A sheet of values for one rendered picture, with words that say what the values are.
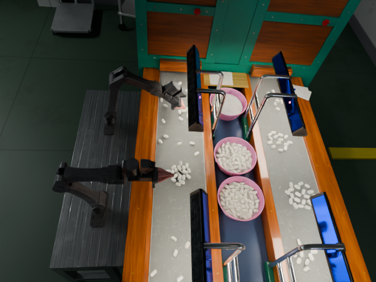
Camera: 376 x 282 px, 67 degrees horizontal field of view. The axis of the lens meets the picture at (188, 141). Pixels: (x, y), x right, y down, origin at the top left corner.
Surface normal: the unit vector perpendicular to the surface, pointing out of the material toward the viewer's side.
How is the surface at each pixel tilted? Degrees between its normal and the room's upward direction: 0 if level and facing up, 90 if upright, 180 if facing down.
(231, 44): 90
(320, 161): 0
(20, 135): 0
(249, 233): 0
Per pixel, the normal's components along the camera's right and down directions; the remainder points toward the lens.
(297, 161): 0.10, -0.56
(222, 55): 0.02, 0.83
